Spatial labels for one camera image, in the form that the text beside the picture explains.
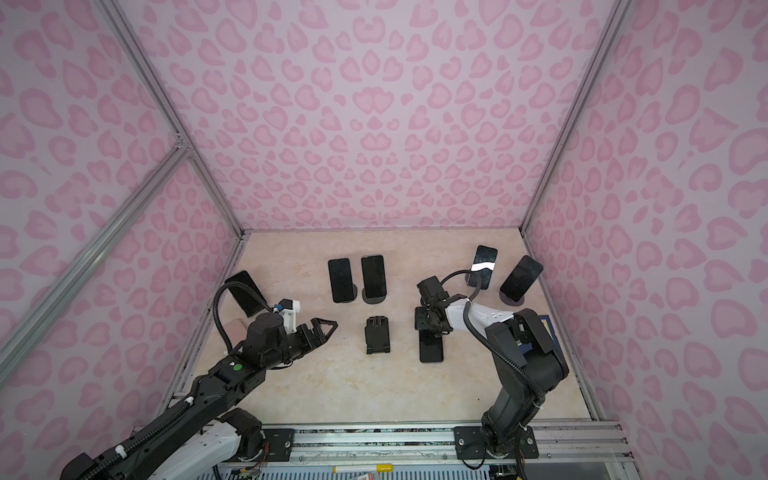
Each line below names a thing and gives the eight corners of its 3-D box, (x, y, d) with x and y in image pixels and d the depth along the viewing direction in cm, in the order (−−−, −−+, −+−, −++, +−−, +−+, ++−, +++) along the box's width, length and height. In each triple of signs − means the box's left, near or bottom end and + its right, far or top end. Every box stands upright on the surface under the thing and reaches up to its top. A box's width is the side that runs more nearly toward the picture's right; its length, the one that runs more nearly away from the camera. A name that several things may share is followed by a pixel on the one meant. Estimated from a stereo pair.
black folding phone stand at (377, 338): (365, 353, 90) (363, 343, 84) (367, 322, 97) (365, 311, 91) (389, 353, 90) (388, 343, 84) (389, 322, 97) (389, 310, 91)
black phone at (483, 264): (467, 286, 105) (473, 267, 97) (472, 263, 112) (477, 244, 103) (486, 291, 104) (494, 272, 95) (490, 267, 110) (497, 248, 102)
